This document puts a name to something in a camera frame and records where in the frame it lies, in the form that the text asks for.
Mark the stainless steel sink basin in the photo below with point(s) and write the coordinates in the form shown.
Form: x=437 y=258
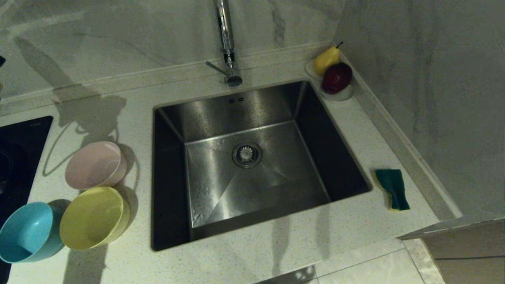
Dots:
x=256 y=189

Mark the chrome sink faucet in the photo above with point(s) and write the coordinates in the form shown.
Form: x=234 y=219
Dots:
x=225 y=39

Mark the green and yellow sponge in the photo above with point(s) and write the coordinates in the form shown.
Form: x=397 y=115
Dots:
x=394 y=187

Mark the round metal drain strainer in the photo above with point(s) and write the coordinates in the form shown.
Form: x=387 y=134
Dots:
x=247 y=154

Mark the small white dish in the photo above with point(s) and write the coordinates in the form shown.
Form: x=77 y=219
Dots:
x=343 y=96

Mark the dark red apple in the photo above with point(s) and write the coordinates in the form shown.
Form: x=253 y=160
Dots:
x=337 y=78

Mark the yellow pear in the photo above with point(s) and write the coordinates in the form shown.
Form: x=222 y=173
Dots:
x=326 y=61

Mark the pink plastic bowl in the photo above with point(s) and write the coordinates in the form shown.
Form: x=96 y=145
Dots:
x=92 y=165

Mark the yellow plastic bowl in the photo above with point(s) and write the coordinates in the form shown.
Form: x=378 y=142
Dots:
x=92 y=219

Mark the black induction cooktop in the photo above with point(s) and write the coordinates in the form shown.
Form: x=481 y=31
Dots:
x=23 y=157

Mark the blue plastic bowl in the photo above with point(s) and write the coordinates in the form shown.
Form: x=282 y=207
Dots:
x=27 y=232

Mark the beige wooden cabinet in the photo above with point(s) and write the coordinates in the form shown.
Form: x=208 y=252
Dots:
x=473 y=252

